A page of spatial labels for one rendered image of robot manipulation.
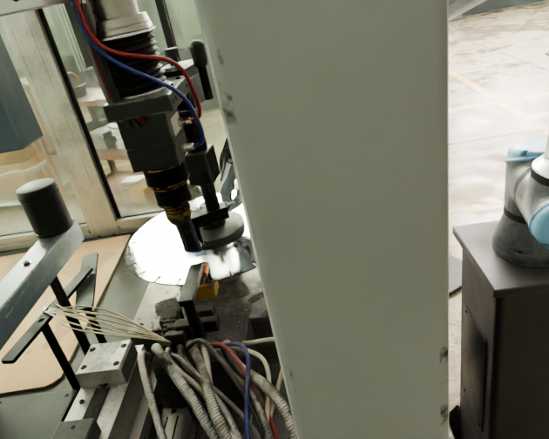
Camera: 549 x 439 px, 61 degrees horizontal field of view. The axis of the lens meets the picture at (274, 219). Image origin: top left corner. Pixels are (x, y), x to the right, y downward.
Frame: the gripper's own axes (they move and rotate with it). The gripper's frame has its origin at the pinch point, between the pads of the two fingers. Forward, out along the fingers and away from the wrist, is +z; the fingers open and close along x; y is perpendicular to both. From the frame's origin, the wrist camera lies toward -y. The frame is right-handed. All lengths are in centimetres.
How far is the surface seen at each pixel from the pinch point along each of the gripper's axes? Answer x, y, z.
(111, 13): -16.5, 27.8, -24.7
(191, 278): 0.5, 21.3, 5.4
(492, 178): 125, -214, -6
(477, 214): 111, -172, 12
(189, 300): 1.9, 26.3, 5.8
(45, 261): -19.5, 23.3, 10.6
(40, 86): -59, -34, 2
